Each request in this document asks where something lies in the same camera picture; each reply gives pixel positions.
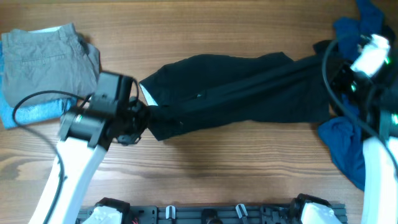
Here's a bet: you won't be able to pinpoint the black shorts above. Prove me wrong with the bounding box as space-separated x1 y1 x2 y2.
139 52 330 141

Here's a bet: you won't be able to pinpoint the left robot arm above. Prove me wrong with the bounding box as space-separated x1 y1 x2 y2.
30 72 149 223

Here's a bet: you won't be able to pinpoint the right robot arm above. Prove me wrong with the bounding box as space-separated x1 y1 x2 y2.
326 62 397 223

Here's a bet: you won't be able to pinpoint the black garment under blue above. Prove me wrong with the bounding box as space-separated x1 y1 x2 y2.
313 25 396 61

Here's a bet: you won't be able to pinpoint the dark blue garment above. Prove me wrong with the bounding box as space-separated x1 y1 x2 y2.
318 0 396 191

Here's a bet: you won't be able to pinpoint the folded light blue jeans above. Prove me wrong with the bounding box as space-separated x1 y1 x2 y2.
1 42 77 129

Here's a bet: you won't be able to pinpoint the folded grey trousers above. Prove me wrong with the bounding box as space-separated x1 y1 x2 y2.
1 23 100 107

